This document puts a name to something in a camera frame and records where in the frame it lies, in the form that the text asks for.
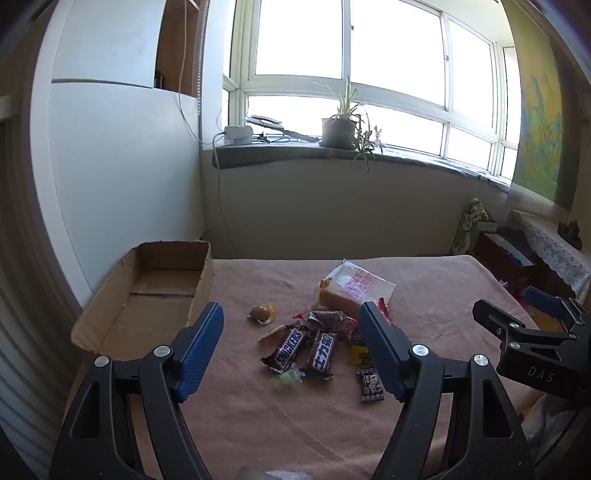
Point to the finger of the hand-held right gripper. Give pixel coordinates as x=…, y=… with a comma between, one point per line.
x=545, y=301
x=491, y=321

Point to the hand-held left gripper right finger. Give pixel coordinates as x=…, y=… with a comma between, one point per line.
x=381, y=355

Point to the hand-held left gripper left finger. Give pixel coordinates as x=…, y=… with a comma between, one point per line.
x=201, y=355

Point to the small yellow packet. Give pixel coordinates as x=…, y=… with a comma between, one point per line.
x=358, y=356

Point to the small black patterned packet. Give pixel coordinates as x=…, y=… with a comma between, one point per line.
x=369, y=385

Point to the dark cake red-edged packet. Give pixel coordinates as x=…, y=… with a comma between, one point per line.
x=387, y=316
x=330, y=321

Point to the brown chocolate bar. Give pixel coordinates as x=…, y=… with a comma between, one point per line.
x=288, y=348
x=323, y=353

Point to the small brown egg snack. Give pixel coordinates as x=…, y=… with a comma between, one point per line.
x=260, y=313

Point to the sliced bread packet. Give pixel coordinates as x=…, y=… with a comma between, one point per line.
x=351, y=286

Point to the cardboard box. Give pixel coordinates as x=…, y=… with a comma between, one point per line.
x=157, y=286

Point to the green candy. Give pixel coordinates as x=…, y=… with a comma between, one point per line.
x=287, y=377

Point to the white lace cloth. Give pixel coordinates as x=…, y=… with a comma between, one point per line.
x=554, y=249

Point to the dark red cabinet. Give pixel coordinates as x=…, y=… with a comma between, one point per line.
x=496, y=254

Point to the dark figurine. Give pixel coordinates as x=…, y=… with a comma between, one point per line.
x=570, y=229

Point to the green printed bag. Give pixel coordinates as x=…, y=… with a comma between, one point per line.
x=471, y=221

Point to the white ribbed panel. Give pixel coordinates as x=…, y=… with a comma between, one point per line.
x=27, y=369

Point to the white wardrobe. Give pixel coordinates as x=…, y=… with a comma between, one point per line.
x=115, y=161

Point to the small pale figurine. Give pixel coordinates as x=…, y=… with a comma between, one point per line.
x=378, y=134

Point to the grey windowsill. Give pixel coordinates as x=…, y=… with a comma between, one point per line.
x=300, y=152

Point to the white power adapter box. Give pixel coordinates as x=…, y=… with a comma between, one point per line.
x=238, y=134

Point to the potted spider plant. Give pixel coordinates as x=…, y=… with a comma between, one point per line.
x=339, y=131

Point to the dark stick on windowsill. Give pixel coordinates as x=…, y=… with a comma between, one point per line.
x=265, y=121

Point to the brown wooden shelf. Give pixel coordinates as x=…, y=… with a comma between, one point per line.
x=168, y=37

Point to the landscape wall poster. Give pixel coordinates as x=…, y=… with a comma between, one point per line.
x=540, y=129

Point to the white window frame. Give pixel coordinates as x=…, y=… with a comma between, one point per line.
x=345, y=46

